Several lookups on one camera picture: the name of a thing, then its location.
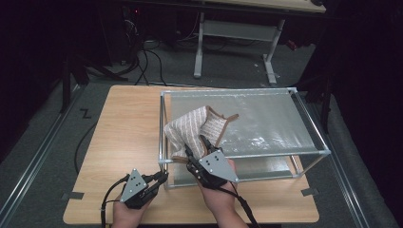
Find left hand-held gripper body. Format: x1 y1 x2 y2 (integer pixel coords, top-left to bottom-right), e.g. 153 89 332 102
119 168 161 210

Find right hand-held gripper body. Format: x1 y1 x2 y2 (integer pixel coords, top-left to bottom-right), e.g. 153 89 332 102
186 150 240 190

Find striped beige towel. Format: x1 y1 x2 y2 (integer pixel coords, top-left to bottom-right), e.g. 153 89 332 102
163 105 240 161

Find two-tier metal rack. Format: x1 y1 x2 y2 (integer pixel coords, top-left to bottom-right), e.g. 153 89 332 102
158 87 332 190

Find person's left hand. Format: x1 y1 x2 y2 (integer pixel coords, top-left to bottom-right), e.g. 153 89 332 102
111 196 150 228

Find person's right hand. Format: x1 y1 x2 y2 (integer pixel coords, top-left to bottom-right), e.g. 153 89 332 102
198 160 241 217

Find grey tape piece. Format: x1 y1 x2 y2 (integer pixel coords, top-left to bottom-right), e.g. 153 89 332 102
300 187 319 198
61 191 85 200

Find white-legged desk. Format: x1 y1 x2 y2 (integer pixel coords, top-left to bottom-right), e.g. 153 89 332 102
193 0 327 86

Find black metal stand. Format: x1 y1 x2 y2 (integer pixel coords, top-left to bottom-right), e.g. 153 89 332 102
278 70 336 134
59 51 127 114

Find dark computer tower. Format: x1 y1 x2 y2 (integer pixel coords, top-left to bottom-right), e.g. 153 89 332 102
122 6 142 66

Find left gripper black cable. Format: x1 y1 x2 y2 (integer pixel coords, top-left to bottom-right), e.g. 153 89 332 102
100 174 131 228

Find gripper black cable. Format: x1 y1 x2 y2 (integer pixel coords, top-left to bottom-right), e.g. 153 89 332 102
218 186 261 228
100 174 131 228

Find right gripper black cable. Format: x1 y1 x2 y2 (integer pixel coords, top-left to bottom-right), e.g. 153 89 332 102
218 186 261 228

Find long black cable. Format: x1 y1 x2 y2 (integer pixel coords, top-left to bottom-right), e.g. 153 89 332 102
73 122 98 175

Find metal floor rail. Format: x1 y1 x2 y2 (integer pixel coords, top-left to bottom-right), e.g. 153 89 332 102
0 84 85 222
308 103 372 228

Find tangled black cables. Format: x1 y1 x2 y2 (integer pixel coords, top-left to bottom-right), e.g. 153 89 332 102
125 41 168 87

